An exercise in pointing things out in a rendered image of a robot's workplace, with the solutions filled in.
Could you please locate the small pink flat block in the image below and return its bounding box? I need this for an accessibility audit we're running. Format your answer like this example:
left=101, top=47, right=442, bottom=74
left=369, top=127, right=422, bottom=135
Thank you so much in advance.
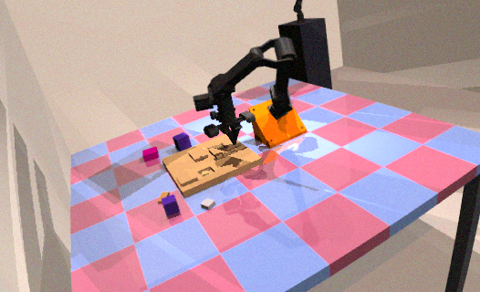
left=143, top=147, right=159, bottom=162

